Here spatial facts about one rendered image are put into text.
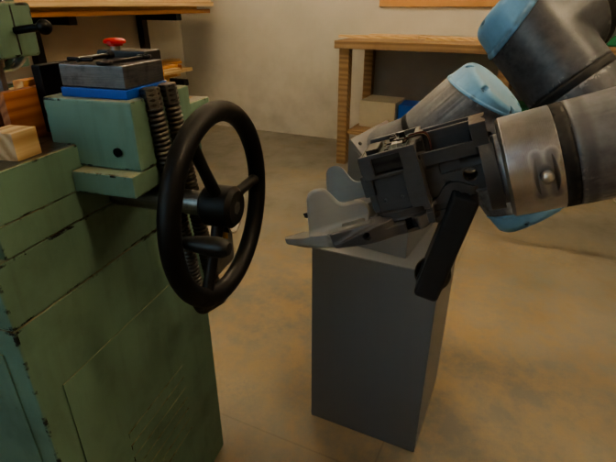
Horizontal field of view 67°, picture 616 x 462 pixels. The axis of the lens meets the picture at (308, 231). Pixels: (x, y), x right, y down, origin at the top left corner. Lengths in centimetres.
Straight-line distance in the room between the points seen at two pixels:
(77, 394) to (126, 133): 39
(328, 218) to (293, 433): 101
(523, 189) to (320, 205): 18
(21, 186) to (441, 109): 73
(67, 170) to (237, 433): 94
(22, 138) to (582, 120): 58
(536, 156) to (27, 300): 58
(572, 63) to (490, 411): 117
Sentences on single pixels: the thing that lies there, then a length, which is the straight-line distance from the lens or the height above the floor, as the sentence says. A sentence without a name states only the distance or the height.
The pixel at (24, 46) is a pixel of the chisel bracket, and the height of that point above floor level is 101.
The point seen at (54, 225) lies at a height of 81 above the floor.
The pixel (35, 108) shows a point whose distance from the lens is 75.
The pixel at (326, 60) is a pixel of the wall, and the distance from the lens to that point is 407.
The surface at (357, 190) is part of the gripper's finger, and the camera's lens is 50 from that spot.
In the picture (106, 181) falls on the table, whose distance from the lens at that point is 66.
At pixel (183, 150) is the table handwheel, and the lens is 55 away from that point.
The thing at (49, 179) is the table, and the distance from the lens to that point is 67.
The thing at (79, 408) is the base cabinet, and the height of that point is 53.
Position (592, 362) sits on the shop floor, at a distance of 185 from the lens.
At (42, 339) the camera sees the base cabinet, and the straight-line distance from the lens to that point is 71.
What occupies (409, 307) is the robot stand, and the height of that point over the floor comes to 45.
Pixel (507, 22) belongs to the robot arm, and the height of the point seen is 105.
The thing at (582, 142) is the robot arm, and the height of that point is 97.
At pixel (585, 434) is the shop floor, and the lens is 159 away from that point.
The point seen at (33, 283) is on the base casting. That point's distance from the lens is 67.
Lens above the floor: 107
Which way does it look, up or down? 26 degrees down
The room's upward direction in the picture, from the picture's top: straight up
